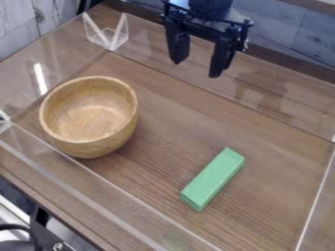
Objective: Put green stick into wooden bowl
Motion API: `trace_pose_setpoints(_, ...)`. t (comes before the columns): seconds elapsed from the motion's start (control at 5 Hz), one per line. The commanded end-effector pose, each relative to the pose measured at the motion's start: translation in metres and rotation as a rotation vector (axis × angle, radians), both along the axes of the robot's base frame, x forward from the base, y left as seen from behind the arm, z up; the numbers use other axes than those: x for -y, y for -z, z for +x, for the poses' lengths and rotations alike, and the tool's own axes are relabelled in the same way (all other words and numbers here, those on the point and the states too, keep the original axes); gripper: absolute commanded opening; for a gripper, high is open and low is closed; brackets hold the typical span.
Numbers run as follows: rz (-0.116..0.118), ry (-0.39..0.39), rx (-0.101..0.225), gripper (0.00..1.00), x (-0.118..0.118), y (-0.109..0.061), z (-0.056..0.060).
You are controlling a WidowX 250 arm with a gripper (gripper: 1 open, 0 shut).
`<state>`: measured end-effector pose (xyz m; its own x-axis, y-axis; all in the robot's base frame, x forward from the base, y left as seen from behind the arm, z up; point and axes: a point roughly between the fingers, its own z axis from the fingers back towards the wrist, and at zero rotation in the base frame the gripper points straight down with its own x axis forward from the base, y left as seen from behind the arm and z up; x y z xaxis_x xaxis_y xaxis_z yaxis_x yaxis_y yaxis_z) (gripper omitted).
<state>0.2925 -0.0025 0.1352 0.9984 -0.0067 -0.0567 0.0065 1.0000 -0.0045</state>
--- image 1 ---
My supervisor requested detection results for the wooden bowl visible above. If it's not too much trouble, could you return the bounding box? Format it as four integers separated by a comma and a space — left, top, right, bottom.
39, 75, 139, 159

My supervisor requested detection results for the black cable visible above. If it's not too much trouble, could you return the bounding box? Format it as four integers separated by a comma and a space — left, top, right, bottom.
0, 223, 34, 243

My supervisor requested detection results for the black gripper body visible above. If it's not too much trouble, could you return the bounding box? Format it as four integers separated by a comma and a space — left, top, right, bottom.
162, 0, 254, 51

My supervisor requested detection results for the green rectangular block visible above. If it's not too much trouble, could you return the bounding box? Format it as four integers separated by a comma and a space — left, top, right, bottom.
179, 147, 245, 212

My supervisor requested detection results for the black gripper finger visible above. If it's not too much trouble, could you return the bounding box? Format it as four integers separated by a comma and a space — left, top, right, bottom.
209, 37, 235, 78
166, 20, 190, 65

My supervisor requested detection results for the black table leg bracket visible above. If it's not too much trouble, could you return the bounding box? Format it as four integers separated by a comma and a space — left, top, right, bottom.
31, 207, 77, 251

